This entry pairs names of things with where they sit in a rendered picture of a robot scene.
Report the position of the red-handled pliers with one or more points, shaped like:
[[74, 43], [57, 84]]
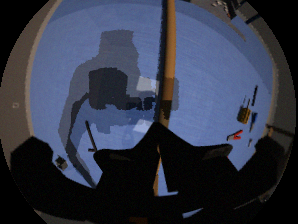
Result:
[[234, 137]]

